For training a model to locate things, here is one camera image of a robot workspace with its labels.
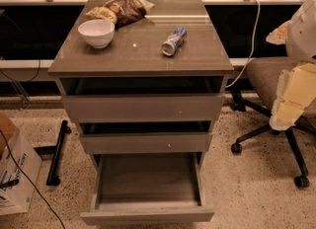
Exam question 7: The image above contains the black floor cable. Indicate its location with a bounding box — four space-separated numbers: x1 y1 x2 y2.
0 128 66 229

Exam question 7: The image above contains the grey drawer cabinet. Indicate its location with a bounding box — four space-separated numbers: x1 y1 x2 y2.
47 0 235 162

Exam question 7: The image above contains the grey bottom drawer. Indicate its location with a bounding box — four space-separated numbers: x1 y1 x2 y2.
81 153 213 225

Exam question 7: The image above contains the grey office chair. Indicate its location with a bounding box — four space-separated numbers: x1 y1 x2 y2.
231 56 316 189

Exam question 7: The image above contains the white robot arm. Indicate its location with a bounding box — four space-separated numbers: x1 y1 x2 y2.
270 0 316 131

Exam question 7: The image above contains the grey drawer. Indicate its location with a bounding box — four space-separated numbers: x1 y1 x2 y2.
81 153 213 225
59 76 225 122
80 120 212 154

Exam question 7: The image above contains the blue white can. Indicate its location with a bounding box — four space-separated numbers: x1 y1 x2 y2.
161 27 188 56

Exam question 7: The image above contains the black metal stand leg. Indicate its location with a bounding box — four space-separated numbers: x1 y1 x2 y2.
46 120 71 187

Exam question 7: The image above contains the white hanging cable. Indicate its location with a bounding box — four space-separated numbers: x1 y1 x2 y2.
225 0 262 89

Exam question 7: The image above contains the white cardboard box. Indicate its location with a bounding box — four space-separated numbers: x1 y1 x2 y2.
0 113 41 215

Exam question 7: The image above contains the grey top drawer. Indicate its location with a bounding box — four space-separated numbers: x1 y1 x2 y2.
59 76 225 122

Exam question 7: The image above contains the white bowl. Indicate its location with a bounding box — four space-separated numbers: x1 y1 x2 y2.
78 19 115 48

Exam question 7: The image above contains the grey middle drawer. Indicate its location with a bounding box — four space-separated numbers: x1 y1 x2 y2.
80 120 212 154

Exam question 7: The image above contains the brown chip bag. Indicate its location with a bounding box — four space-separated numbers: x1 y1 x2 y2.
86 0 154 27

